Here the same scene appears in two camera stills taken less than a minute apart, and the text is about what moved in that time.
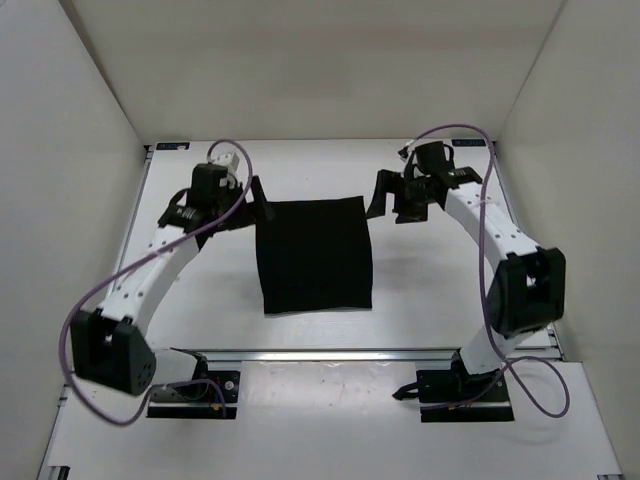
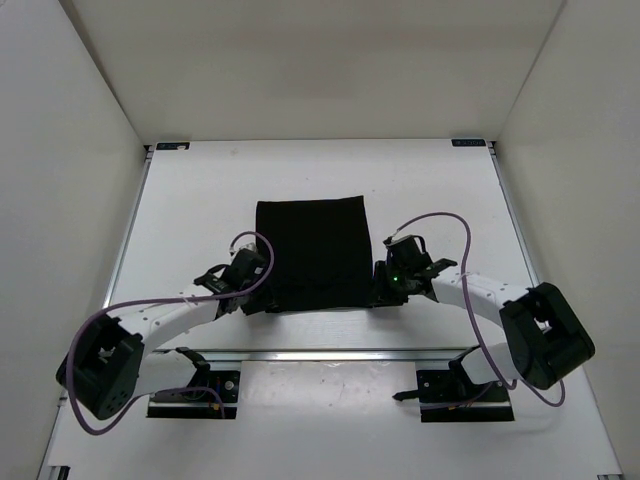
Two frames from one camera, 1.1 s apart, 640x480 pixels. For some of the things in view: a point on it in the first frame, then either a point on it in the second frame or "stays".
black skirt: x=315 y=254 stays
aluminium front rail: x=324 y=355 stays
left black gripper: x=263 y=207 to x=264 y=301
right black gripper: x=387 y=182 to x=380 y=296
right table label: x=468 y=142 stays
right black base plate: x=455 y=396 stays
